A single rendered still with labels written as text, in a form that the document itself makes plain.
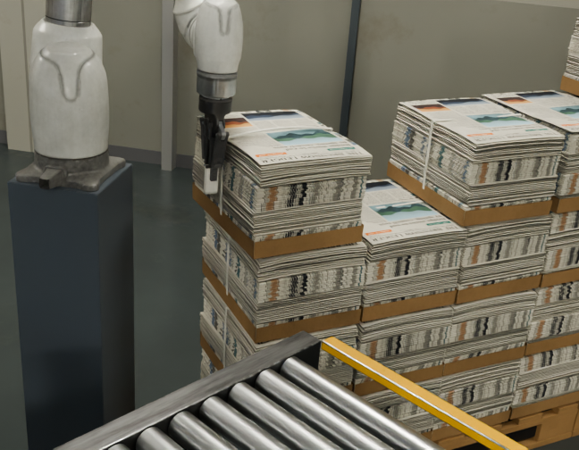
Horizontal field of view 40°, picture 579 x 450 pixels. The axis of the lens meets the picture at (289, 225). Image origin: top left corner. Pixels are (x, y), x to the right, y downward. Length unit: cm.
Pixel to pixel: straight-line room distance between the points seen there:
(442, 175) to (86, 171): 93
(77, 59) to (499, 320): 133
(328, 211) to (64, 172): 59
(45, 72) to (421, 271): 103
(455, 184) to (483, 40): 223
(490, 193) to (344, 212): 42
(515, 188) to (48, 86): 117
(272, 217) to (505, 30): 268
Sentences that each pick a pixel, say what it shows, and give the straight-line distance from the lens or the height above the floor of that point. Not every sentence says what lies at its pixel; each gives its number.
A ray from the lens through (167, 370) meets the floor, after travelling 289.
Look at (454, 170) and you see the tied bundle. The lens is 210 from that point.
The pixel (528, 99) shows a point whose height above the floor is 107.
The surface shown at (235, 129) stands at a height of 106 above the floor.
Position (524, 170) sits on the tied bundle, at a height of 97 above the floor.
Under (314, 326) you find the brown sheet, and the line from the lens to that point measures 198.
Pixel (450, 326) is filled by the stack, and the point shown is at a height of 54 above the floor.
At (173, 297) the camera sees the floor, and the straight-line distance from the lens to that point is 333.
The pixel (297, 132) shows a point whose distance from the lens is 195.
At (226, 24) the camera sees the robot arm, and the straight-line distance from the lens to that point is 177.
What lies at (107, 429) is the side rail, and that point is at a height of 80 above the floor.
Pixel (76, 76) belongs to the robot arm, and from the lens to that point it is 170.
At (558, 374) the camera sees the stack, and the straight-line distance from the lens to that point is 264.
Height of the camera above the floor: 165
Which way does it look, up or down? 24 degrees down
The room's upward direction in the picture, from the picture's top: 4 degrees clockwise
